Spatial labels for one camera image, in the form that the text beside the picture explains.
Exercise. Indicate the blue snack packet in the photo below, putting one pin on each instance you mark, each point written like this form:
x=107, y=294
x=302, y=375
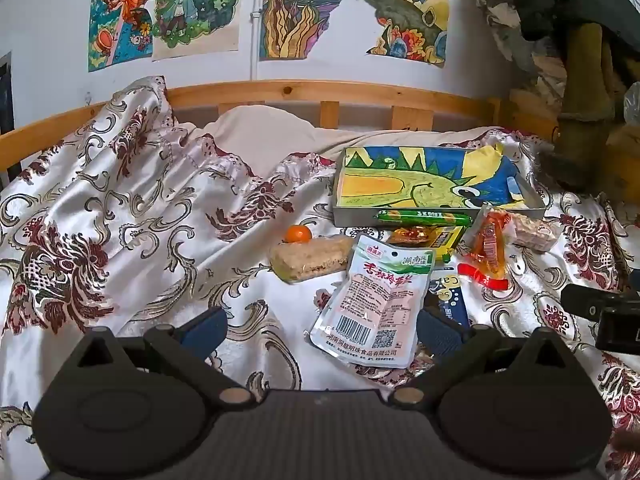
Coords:
x=450, y=295

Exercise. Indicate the white wall pipe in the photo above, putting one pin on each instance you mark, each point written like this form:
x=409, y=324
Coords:
x=252, y=20

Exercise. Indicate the grey crumpled cloth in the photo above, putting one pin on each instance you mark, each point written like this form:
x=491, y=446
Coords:
x=510, y=25

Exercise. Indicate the orange tangerine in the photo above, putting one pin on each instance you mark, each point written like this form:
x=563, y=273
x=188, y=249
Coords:
x=298, y=234

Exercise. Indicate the swirly blue wall poster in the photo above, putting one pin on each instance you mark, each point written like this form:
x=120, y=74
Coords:
x=300, y=10

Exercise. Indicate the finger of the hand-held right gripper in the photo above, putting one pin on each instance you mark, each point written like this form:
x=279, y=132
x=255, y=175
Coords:
x=585, y=300
x=617, y=332

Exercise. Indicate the blond figure wall poster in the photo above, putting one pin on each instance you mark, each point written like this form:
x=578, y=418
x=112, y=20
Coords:
x=195, y=10

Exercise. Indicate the wooden bed headboard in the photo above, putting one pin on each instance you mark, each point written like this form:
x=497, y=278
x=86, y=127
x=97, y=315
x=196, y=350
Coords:
x=300, y=92

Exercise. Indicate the metal tray with painted liner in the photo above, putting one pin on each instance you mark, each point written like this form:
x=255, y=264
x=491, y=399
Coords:
x=400, y=185

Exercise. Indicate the dark wall frame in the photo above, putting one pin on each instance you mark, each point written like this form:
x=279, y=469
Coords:
x=5, y=95

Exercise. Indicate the large rice cake bar packet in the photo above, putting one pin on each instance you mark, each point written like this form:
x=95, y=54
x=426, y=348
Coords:
x=310, y=260

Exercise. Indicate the red-haired figure wall poster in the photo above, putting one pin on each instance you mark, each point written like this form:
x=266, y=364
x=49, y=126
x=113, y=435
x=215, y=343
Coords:
x=120, y=15

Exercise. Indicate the clear plastic bag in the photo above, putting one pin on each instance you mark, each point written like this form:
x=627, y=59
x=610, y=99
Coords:
x=632, y=105

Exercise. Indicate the olive green bag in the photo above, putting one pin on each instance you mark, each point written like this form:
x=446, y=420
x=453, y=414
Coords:
x=585, y=110

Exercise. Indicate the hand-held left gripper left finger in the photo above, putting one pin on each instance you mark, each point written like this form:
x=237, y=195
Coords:
x=205, y=332

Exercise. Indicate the beige pillow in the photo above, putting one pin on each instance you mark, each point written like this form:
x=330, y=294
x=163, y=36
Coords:
x=260, y=135

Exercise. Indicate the yellow green wall poster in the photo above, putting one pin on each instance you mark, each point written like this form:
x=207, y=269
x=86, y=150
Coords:
x=405, y=15

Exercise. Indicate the brown cardboard box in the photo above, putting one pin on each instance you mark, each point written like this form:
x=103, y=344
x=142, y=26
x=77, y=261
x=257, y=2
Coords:
x=625, y=160

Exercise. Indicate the floral printed blanket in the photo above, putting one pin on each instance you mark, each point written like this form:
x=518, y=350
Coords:
x=125, y=200

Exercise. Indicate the green sausage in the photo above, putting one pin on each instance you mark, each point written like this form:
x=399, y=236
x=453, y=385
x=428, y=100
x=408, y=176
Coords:
x=425, y=217

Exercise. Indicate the orange clear snack packet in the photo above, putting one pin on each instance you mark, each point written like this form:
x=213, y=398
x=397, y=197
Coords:
x=487, y=245

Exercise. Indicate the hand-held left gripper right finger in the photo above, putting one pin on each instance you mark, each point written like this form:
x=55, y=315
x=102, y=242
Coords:
x=440, y=332

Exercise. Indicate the yellow snack packet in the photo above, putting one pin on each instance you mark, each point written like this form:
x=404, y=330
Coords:
x=447, y=242

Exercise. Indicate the small rice cake bar packet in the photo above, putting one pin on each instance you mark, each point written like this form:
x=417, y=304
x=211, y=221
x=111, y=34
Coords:
x=532, y=232

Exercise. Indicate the golden foil candy packet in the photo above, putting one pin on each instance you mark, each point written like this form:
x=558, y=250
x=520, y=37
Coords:
x=410, y=236

